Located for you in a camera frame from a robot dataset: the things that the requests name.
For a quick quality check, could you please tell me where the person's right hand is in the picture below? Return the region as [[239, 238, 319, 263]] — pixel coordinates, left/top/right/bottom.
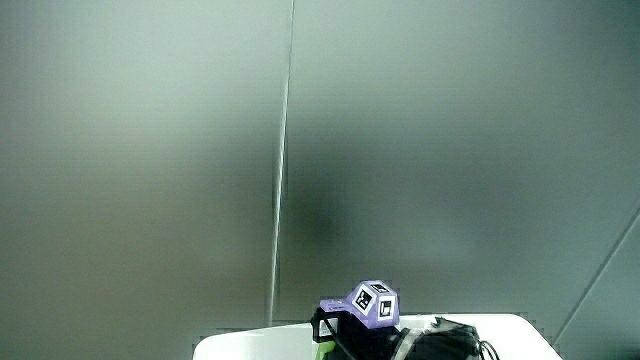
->
[[310, 279, 412, 360]]

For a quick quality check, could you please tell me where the green brick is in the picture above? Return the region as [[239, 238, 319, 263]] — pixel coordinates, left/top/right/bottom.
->
[[314, 339, 337, 360]]

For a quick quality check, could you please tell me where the black glove cable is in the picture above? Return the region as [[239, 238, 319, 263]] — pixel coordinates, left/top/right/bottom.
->
[[477, 339, 502, 360]]

